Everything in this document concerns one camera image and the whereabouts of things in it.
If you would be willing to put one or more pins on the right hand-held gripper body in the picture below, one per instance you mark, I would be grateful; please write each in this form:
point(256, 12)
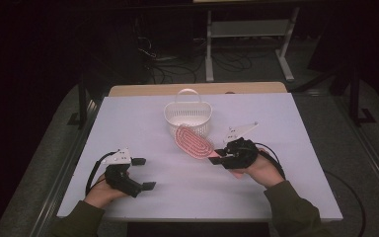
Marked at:
point(243, 153)

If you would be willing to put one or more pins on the person's right hand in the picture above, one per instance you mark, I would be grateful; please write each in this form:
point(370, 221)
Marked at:
point(263, 171)

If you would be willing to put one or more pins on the metal frame rail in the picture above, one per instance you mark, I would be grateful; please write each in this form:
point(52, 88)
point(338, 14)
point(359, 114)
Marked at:
point(65, 177)
point(371, 154)

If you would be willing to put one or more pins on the pink hairbrush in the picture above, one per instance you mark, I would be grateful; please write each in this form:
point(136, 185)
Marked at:
point(194, 143)

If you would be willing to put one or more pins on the white plastic basket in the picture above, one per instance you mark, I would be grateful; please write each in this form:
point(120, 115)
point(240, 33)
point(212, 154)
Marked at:
point(188, 113)

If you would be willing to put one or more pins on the black metal stand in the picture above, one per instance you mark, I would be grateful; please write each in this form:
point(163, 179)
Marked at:
point(82, 105)
point(354, 98)

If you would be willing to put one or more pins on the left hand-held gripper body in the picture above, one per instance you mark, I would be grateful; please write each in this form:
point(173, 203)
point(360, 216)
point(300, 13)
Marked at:
point(121, 181)

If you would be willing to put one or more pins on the grey metal stand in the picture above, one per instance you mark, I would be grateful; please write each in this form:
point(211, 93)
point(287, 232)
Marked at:
point(248, 28)

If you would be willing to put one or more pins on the person's left hand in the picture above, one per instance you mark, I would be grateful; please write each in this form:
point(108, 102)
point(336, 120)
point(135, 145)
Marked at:
point(100, 196)

